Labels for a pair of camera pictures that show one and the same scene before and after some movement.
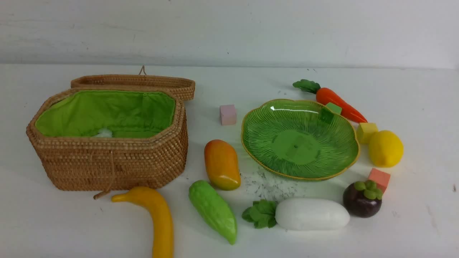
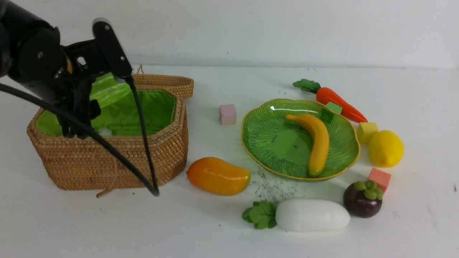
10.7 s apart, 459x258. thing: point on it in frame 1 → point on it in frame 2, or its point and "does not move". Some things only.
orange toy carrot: [325, 96] does not move
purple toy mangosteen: [362, 199] does not move
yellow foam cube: [364, 131] does not move
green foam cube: [327, 114] does not move
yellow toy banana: [151, 200] → [320, 144]
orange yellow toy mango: [222, 165] → [213, 176]
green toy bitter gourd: [212, 204] → [107, 90]
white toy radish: [303, 214] does not move
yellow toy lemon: [386, 148] does not move
